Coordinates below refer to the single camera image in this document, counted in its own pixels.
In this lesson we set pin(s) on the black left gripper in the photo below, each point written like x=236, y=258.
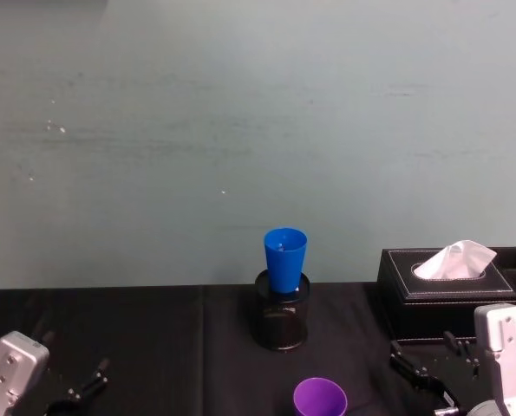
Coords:
x=64, y=409

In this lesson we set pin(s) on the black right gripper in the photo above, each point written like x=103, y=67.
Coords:
x=465, y=388

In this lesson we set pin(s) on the black leather tissue box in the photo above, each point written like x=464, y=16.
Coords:
x=439, y=312

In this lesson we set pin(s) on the black table cloth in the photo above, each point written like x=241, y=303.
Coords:
x=153, y=346

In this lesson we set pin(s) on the white tissue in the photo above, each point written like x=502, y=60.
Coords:
x=455, y=262

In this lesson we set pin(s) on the purple plastic cup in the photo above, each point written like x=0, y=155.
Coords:
x=320, y=401

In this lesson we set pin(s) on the black mesh pen holder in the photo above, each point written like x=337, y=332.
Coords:
x=280, y=325

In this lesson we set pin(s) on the blue plastic cup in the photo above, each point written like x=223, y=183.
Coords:
x=285, y=268

